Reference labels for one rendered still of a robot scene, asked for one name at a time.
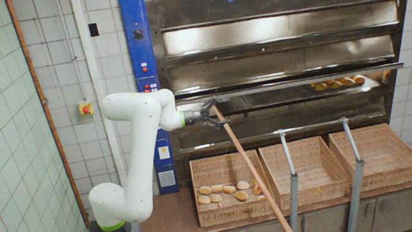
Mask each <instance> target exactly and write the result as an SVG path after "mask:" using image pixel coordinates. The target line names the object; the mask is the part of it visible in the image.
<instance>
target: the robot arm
mask: <svg viewBox="0 0 412 232"><path fill-rule="evenodd" d="M229 100H230V99H229V98H225V99H222V98H216V97H215V96H212V97H211V98H210V99H208V100H207V101H205V102H203V104H200V106H201V109H200V110H193V111H192V110H185V111H176V107H175V101H174V94H173V93H172V91H170V90H166V89H163V90H159V91H157V92H150V93H136V92H128V93H112V94H109V95H107V96H106V97H105V99H104V100H103V101H102V104H101V111H102V114H103V115H104V116H105V118H107V119H109V120H111V121H129V122H130V123H131V150H130V152H131V156H130V163H129V172H128V176H127V183H126V188H122V187H120V186H118V185H116V184H112V183H103V184H99V185H98V186H96V187H94V188H93V189H92V190H91V191H90V193H89V201H90V203H91V207H92V209H93V212H94V215H95V218H96V220H94V221H91V225H90V228H88V229H87V230H86V232H131V228H132V226H131V222H132V223H140V222H143V221H145V220H146V219H147V218H148V217H149V216H150V214H151V212H152V209H153V198H152V175H153V157H154V150H155V142H156V134H157V129H158V124H159V125H160V127H161V128H162V129H163V130H164V131H173V130H174V129H176V128H181V127H184V126H190V125H194V123H198V122H203V126H209V127H212V128H217V129H219V126H220V125H224V124H225V123H229V122H231V120H230V119H227V120H224V121H218V122H216V121H214V120H213V119H211V118H210V115H209V110H210V109H211V108H212V107H213V106H214V105H215V103H216V102H225V101H229ZM210 102H211V104H210ZM208 104H210V105H209V106H208V107H206V108H205V109H204V107H205V106H206V105H208ZM206 121H210V122H212V123H214V124H210V123H206ZM215 124H216V125H215Z"/></svg>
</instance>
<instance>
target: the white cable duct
mask: <svg viewBox="0 0 412 232"><path fill-rule="evenodd" d="M71 4H72V7H73V11H74V14H75V18H76V21H77V25H78V28H79V32H80V36H81V39H82V45H83V49H84V53H85V56H86V60H87V62H88V66H89V70H90V74H91V78H92V81H93V85H94V87H95V92H96V94H97V99H98V103H99V106H100V110H101V104H102V101H103V100H104V99H105V97H104V92H103V90H102V85H101V82H100V78H99V75H98V71H97V66H96V64H95V59H94V56H93V52H92V49H91V45H90V41H89V34H88V30H87V27H86V23H85V20H84V16H83V13H82V8H81V6H80V1H79V0H71ZM101 114H102V111H101ZM102 118H103V120H104V124H105V127H106V131H107V135H108V139H109V143H110V146H111V151H112V153H113V157H114V160H115V164H116V167H117V172H118V176H119V178H120V181H121V183H122V187H123V188H126V183H127V178H126V174H125V171H124V168H123V165H122V161H121V158H120V154H119V150H118V146H117V142H116V139H115V134H114V131H113V127H112V124H111V121H110V120H109V119H107V118H105V116H104V115H103V114H102Z"/></svg>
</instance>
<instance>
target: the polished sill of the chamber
mask: <svg viewBox="0 0 412 232"><path fill-rule="evenodd" d="M387 90H388V87H386V86H384V85H381V86H375V87H371V88H364V89H360V90H353V91H349V92H342V93H336V94H331V95H325V96H321V97H314V98H310V99H303V100H299V101H292V102H285V103H281V104H274V105H270V106H264V107H259V108H252V109H247V110H241V111H234V112H230V113H222V114H221V115H222V116H223V117H224V118H225V120H227V119H230V120H232V119H239V118H243V117H249V116H255V115H261V114H265V113H272V112H276V111H283V110H289V109H294V108H300V107H305V106H311V105H316V104H322V103H326V102H332V101H339V100H343V99H350V98H354V97H361V96H365V95H371V94H376V93H382V92H386V91H387ZM210 118H211V119H213V120H214V121H216V122H218V121H220V118H219V117H218V115H211V116H210ZM199 125H203V122H198V123H194V125H190V126H184V127H181V128H177V129H182V128H188V127H192V126H199Z"/></svg>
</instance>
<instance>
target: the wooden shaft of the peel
mask: <svg viewBox="0 0 412 232"><path fill-rule="evenodd" d="M213 108H214V110H215V112H216V113H217V115H218V117H219V118H220V120H221V121H224V120H225V118H224V117H223V116H222V115H221V113H220V111H219V109H218V108H217V106H216V105H214V106H213ZM224 126H225V128H226V130H227V132H228V134H229V135H230V137H231V139H232V141H233V143H234V144H235V146H236V147H237V149H238V151H239V153H240V155H241V156H242V158H243V160H244V162H245V164H246V165H247V168H248V169H249V171H250V172H251V174H252V176H253V178H254V180H255V181H256V183H257V185H258V186H259V188H260V190H261V192H262V194H263V195H264V197H265V198H266V200H267V202H268V204H269V206H270V207H271V209H272V211H273V212H274V214H275V216H276V218H277V219H278V221H279V223H280V224H281V226H282V228H283V230H284V231H285V232H293V231H292V230H291V229H290V226H289V225H288V223H287V222H286V220H285V218H284V217H283V214H282V212H281V211H280V209H279V208H278V206H277V204H276V203H275V201H274V199H273V198H272V196H271V194H270V193H269V191H268V190H267V188H266V186H265V185H264V183H263V181H262V180H261V178H260V177H259V175H258V174H257V173H256V171H255V169H254V167H253V166H252V164H251V163H250V160H249V159H248V157H247V155H246V154H245V152H244V151H243V148H242V147H241V145H240V144H239V142H238V140H237V139H236V137H235V136H234V134H233V132H232V131H231V128H230V127H229V125H228V124H227V123H225V124H224Z"/></svg>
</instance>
